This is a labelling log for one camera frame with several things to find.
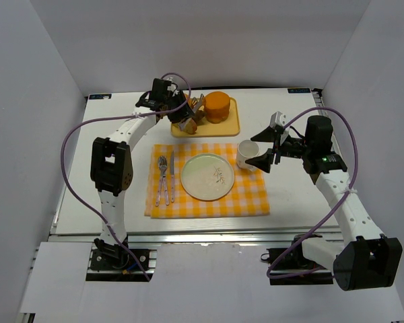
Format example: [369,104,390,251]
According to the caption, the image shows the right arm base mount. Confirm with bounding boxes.
[260,245,334,286]

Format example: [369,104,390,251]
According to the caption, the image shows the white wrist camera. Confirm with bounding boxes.
[269,111,288,129]
[165,76,178,92]

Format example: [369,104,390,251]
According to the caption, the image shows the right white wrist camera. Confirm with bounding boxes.
[269,111,288,129]

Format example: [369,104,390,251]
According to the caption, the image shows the tall orange round cake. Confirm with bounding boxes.
[204,91,230,124]

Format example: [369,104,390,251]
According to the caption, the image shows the pale green ceramic plate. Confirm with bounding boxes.
[180,153,235,201]

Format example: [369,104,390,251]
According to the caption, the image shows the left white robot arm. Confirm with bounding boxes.
[90,73,195,249]

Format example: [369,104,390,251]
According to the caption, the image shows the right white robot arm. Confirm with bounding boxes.
[247,112,403,291]

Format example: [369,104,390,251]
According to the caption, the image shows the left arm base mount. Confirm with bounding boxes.
[86,249,156,283]

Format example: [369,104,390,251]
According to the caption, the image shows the pink handled fork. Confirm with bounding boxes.
[156,155,170,207]

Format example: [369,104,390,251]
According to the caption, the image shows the yellow serving tray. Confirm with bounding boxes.
[170,98,240,138]

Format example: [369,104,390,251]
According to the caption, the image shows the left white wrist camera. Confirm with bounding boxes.
[165,76,178,92]

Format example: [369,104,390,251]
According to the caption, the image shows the yellow checkered cloth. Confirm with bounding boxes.
[144,143,269,219]

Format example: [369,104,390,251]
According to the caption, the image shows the white mug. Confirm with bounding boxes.
[236,140,259,172]

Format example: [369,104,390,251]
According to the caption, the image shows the brown chocolate croissant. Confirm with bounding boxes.
[193,110,206,124]

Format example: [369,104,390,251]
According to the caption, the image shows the metal serving tongs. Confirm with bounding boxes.
[188,94,205,113]

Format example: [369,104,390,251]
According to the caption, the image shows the aluminium frame rail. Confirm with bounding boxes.
[48,227,343,246]

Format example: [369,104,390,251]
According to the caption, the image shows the sliced bread loaf piece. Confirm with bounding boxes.
[177,119,197,135]

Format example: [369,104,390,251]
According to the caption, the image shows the pink handled knife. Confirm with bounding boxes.
[170,151,175,203]

